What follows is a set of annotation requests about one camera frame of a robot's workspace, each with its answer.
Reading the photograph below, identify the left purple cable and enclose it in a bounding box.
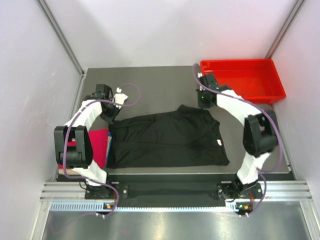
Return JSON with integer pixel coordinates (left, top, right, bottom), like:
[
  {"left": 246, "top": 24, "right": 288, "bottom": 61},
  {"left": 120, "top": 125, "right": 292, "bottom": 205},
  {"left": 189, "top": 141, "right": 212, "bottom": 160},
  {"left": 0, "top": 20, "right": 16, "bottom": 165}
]
[{"left": 62, "top": 82, "right": 141, "bottom": 216}]

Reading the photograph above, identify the grey slotted cable duct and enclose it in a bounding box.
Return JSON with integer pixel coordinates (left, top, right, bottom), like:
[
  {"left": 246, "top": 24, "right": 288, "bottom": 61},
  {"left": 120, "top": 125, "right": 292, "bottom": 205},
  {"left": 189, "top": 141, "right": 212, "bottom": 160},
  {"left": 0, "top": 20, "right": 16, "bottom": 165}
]
[{"left": 50, "top": 201, "right": 252, "bottom": 213}]

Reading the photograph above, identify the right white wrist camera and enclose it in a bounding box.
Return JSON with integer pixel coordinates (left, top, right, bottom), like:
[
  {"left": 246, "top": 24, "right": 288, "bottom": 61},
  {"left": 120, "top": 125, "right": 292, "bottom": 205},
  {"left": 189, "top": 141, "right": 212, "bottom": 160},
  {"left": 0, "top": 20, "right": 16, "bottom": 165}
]
[{"left": 197, "top": 72, "right": 205, "bottom": 91}]

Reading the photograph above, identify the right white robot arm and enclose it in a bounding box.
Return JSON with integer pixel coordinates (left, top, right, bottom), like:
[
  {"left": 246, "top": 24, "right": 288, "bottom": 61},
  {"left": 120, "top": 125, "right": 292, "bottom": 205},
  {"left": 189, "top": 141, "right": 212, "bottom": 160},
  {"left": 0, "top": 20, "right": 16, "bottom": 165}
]
[{"left": 193, "top": 73, "right": 280, "bottom": 198}]

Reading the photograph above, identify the aluminium corner post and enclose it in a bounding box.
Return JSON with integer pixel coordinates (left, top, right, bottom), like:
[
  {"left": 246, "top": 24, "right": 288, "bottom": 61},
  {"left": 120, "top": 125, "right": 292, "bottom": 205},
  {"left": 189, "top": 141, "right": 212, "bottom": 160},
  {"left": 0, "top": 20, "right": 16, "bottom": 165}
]
[
  {"left": 36, "top": 0, "right": 85, "bottom": 77},
  {"left": 264, "top": 0, "right": 306, "bottom": 59}
]

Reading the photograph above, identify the red plastic bin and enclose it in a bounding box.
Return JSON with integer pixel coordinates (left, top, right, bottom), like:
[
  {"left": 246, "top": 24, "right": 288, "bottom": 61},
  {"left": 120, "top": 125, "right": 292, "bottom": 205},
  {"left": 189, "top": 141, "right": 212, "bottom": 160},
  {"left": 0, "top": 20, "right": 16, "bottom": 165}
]
[{"left": 200, "top": 59, "right": 286, "bottom": 104}]

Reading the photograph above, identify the red folded t shirt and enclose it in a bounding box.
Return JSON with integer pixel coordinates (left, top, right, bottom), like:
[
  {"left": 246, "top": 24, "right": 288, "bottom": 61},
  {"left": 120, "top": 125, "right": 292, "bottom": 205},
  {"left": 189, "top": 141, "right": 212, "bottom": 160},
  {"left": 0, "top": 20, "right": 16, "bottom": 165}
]
[{"left": 54, "top": 126, "right": 109, "bottom": 169}]

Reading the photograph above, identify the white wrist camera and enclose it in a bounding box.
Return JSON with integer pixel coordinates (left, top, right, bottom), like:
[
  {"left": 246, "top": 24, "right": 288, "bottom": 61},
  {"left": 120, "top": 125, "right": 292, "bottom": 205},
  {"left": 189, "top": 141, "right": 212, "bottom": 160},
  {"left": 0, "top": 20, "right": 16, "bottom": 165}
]
[
  {"left": 197, "top": 72, "right": 205, "bottom": 91},
  {"left": 113, "top": 87, "right": 128, "bottom": 107}
]

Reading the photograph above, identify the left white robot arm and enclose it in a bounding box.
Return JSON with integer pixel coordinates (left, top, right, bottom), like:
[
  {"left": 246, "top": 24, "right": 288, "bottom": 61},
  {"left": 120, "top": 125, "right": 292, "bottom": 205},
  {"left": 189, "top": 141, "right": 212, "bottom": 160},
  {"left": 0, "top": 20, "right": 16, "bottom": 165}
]
[{"left": 53, "top": 84, "right": 128, "bottom": 199}]

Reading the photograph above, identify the black t shirt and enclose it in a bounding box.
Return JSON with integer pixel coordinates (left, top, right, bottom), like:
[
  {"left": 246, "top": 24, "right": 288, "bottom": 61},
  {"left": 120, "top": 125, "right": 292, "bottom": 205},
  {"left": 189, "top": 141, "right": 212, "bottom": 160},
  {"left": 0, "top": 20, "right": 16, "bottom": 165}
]
[{"left": 106, "top": 105, "right": 230, "bottom": 169}]

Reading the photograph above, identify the left aluminium corner post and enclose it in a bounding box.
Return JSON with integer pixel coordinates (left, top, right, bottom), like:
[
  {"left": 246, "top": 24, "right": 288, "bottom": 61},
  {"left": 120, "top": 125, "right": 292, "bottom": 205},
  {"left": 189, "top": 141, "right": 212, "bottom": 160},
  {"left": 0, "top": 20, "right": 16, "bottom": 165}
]
[{"left": 36, "top": 0, "right": 85, "bottom": 77}]

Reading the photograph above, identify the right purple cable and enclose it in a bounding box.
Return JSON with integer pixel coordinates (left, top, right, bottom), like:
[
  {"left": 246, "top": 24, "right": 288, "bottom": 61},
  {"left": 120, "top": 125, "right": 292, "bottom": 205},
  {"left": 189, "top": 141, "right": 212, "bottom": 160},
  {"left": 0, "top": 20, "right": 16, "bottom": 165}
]
[{"left": 191, "top": 63, "right": 284, "bottom": 216}]

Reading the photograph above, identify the purple cable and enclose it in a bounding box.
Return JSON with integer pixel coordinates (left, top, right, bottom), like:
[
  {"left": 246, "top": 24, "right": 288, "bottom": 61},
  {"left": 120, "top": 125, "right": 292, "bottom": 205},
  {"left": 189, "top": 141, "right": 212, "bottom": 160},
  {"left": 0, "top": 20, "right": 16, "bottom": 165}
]
[
  {"left": 62, "top": 82, "right": 141, "bottom": 216},
  {"left": 191, "top": 63, "right": 284, "bottom": 216}
]

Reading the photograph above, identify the right aluminium corner post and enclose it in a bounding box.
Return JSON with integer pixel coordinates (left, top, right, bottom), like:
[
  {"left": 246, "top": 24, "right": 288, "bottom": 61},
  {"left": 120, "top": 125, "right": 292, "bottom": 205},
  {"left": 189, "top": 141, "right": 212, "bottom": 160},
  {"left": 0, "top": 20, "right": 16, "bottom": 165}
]
[{"left": 264, "top": 0, "right": 306, "bottom": 59}]

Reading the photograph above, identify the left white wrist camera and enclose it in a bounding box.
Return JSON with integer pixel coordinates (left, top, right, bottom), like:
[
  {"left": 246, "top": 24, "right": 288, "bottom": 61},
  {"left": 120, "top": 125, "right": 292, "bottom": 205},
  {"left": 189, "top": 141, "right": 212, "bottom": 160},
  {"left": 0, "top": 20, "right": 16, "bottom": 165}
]
[{"left": 113, "top": 87, "right": 128, "bottom": 107}]

